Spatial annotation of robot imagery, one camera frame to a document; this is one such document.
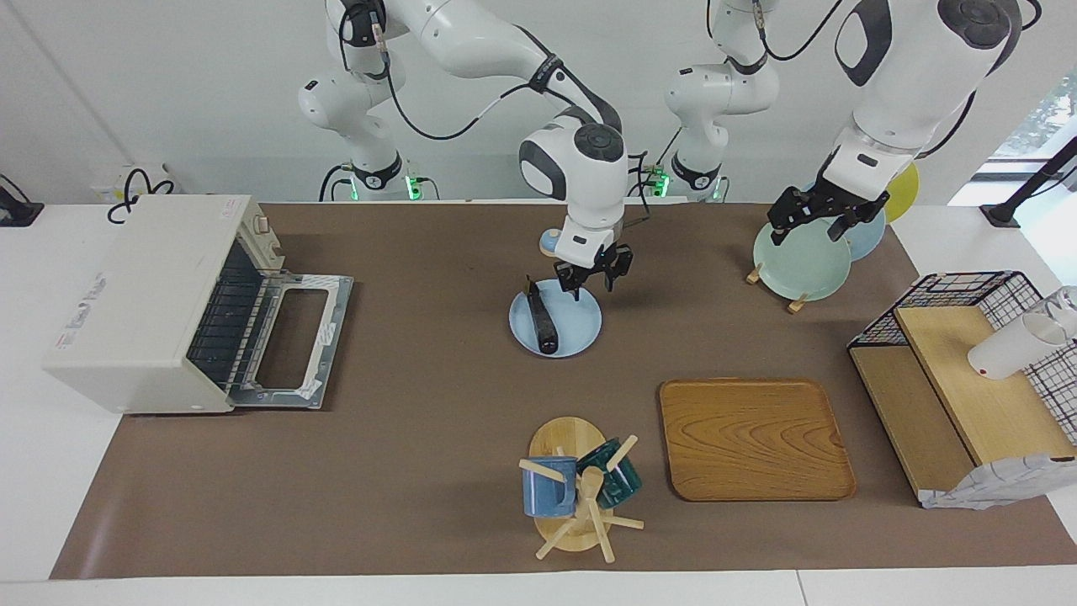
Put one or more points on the pale blue racked plate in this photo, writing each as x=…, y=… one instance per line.
x=868, y=236

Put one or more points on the brown table mat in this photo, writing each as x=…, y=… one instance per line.
x=421, y=421

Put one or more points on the wooden stepped shelf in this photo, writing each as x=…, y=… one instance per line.
x=984, y=404

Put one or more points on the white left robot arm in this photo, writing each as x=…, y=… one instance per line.
x=909, y=76

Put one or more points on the white checked cloth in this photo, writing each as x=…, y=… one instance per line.
x=984, y=488

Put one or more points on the light blue plate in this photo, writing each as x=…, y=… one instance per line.
x=580, y=324

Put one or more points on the white cup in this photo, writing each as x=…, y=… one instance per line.
x=1005, y=353

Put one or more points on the blue mug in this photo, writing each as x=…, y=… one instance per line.
x=547, y=492

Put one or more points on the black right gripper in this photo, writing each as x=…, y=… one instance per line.
x=593, y=265

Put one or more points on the clear glass cup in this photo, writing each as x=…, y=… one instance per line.
x=1064, y=307

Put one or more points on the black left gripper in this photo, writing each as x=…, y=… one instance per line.
x=829, y=206

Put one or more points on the wooden plate rack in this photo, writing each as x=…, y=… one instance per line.
x=797, y=305

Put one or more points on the black clamp stand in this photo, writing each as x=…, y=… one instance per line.
x=1022, y=192

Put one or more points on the dark purple eggplant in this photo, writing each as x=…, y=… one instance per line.
x=544, y=324

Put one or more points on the dark green mug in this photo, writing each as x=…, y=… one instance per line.
x=621, y=486

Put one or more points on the yellow plate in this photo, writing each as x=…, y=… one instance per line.
x=904, y=192

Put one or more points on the wooden serving tray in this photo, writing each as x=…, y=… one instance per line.
x=753, y=438

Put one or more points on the wooden mug tree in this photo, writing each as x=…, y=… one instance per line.
x=568, y=433

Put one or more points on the light green plate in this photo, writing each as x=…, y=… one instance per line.
x=799, y=265

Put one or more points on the black table clamp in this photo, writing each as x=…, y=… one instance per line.
x=17, y=212

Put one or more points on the cream toaster oven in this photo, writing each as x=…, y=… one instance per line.
x=135, y=303

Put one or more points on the white wall socket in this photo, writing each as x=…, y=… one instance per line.
x=105, y=181

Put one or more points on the window with white frame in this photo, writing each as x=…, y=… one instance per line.
x=1043, y=109

